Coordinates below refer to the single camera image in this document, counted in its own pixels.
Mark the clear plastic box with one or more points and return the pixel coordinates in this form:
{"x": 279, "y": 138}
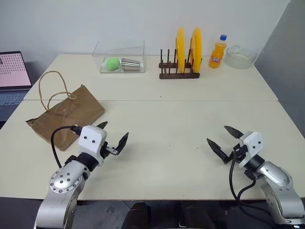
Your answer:
{"x": 119, "y": 51}

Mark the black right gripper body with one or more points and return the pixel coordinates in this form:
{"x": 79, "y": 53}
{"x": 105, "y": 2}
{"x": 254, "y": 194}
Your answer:
{"x": 240, "y": 152}

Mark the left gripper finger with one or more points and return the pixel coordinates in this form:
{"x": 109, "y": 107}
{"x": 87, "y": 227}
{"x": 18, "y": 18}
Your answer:
{"x": 103, "y": 124}
{"x": 122, "y": 143}

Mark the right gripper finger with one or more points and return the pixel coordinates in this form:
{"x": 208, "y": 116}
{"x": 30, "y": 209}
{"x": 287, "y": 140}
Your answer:
{"x": 216, "y": 149}
{"x": 234, "y": 133}

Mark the open grey laptop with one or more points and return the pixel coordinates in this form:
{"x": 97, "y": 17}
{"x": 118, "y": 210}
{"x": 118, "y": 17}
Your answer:
{"x": 13, "y": 69}

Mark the dark rounded shape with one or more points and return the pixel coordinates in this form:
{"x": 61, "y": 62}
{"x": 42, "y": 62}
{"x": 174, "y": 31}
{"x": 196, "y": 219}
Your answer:
{"x": 138, "y": 215}
{"x": 197, "y": 217}

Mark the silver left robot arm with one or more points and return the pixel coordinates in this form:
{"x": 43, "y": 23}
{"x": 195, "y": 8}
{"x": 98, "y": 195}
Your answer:
{"x": 64, "y": 183}

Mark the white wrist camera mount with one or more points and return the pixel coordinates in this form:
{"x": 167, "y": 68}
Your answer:
{"x": 91, "y": 139}
{"x": 253, "y": 145}

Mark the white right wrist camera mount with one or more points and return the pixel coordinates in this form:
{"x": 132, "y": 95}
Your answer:
{"x": 253, "y": 145}

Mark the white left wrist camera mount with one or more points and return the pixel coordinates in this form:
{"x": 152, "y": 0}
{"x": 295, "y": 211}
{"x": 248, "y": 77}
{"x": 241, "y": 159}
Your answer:
{"x": 91, "y": 139}

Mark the clear glass bowl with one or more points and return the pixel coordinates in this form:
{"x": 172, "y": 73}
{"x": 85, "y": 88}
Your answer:
{"x": 240, "y": 58}

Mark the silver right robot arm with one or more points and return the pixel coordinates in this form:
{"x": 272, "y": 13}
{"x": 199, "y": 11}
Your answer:
{"x": 278, "y": 188}

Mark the orange soda bottle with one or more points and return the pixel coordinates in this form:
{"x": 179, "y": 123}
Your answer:
{"x": 216, "y": 56}

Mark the green ball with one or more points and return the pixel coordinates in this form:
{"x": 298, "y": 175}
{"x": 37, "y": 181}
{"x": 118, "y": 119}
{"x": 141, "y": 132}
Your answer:
{"x": 112, "y": 64}

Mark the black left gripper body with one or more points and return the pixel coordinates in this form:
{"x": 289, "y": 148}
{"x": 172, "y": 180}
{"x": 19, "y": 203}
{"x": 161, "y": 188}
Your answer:
{"x": 110, "y": 150}

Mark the yellow plate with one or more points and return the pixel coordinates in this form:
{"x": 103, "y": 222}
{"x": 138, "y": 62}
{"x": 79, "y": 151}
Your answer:
{"x": 180, "y": 50}
{"x": 197, "y": 50}

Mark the brown paper bag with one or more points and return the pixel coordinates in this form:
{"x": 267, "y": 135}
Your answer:
{"x": 78, "y": 107}

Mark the steel cup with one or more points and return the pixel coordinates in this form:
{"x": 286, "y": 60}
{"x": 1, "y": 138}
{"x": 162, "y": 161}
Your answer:
{"x": 129, "y": 64}

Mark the dark wooden dish rack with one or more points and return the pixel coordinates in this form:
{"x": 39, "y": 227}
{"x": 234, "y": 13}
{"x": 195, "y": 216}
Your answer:
{"x": 178, "y": 75}

